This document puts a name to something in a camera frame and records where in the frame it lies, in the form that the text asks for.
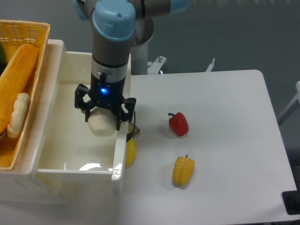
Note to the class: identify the white metal bracket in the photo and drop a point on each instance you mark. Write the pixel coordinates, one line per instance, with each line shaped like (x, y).
(156, 66)
(210, 66)

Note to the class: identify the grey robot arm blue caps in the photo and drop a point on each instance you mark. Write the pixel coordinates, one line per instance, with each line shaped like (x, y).
(113, 24)

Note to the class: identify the yellow wicker basket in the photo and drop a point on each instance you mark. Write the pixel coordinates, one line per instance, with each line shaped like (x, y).
(13, 34)

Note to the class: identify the small cream twisted bread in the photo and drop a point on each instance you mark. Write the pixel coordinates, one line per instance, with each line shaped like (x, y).
(18, 115)

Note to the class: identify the white drawer cabinet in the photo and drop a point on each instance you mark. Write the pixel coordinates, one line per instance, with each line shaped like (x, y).
(24, 183)

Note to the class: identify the green vegetable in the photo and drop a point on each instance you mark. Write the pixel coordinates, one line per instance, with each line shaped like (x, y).
(2, 55)

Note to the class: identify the black device at table edge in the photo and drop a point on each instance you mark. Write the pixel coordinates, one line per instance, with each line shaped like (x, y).
(292, 202)

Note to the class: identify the white frame at right edge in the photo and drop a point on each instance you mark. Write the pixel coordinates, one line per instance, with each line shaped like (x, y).
(290, 108)

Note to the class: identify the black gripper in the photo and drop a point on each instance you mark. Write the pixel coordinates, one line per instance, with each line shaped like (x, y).
(107, 95)

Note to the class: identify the yellow lemon fruit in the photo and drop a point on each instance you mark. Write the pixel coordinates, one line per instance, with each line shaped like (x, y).
(130, 152)

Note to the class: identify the white metal bracket left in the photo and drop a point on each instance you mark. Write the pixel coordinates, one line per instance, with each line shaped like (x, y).
(156, 66)

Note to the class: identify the red bell pepper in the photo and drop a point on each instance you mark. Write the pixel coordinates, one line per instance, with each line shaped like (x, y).
(178, 123)

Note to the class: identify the white upper drawer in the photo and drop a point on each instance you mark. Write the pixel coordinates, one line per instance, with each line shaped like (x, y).
(70, 151)

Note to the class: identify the white metal bracket right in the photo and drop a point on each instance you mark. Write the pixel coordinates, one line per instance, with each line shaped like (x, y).
(210, 66)

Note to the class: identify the yellow bell pepper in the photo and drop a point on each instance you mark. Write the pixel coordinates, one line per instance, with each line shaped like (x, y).
(183, 170)

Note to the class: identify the orange baguette bread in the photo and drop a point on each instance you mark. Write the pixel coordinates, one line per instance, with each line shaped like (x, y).
(14, 79)

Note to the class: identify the brown item under drawer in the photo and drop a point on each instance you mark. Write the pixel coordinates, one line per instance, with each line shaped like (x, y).
(137, 130)

